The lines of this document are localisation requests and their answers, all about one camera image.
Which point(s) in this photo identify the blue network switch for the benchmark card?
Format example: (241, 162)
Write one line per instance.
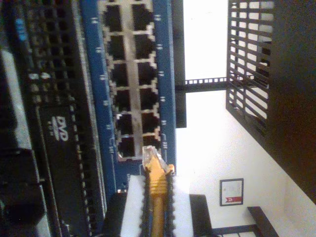
(163, 74)

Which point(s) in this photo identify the black lattice grille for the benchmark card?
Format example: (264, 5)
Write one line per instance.
(249, 69)

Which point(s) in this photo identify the black server chassis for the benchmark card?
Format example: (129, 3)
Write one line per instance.
(61, 148)

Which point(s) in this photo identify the framed wall certificate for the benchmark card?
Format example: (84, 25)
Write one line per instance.
(231, 192)

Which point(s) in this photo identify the black perforated rack frame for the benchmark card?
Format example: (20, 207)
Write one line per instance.
(205, 81)

